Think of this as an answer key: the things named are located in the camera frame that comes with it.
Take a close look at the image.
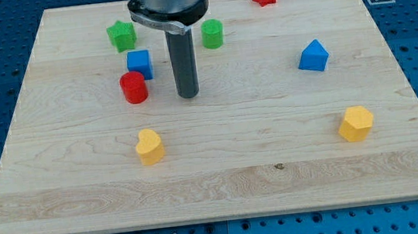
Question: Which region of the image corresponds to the green star block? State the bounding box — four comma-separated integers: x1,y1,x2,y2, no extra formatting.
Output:
106,20,137,53

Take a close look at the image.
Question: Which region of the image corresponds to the blue pentagon block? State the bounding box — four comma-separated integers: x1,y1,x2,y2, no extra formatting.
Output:
298,39,330,72

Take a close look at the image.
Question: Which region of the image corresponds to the red cylinder block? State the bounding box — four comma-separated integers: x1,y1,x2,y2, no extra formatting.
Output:
119,71,149,104

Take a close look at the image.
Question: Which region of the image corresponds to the yellow heart block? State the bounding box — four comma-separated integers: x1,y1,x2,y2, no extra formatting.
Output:
135,128,166,166

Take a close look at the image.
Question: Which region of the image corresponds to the blue cube block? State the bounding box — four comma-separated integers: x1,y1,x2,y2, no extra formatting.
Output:
126,50,153,80

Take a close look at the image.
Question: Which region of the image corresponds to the wooden board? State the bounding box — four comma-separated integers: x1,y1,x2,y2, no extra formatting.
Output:
0,0,418,234

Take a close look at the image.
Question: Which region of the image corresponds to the yellow hexagon block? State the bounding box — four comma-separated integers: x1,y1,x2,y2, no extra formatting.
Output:
338,105,374,143

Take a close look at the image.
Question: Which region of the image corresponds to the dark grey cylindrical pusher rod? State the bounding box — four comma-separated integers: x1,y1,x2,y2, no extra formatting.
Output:
165,30,199,98

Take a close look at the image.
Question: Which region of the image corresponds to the green cylinder block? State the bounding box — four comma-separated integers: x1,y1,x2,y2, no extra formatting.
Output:
200,19,224,49

